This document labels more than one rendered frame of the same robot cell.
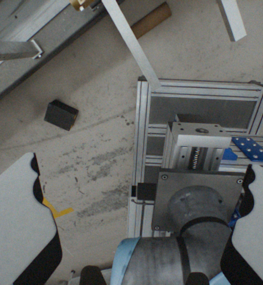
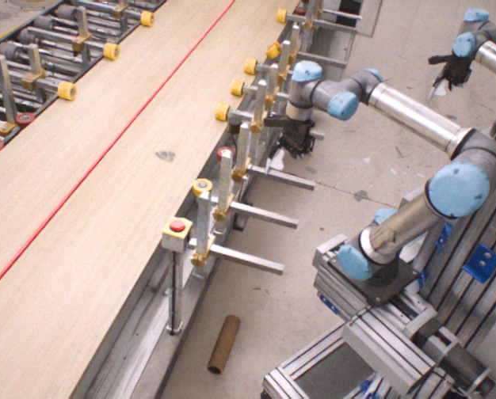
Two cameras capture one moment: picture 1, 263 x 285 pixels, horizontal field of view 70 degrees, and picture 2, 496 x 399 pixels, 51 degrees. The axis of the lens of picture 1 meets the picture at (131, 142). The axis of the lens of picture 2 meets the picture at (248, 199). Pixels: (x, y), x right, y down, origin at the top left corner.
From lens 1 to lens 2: 1.61 m
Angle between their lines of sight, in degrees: 70
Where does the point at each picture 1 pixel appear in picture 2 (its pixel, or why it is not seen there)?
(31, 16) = (150, 325)
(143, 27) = (224, 345)
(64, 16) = (185, 294)
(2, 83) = (156, 378)
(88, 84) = not seen: outside the picture
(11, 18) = (134, 337)
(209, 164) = not seen: hidden behind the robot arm
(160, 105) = (314, 384)
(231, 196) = not seen: hidden behind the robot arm
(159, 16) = (231, 327)
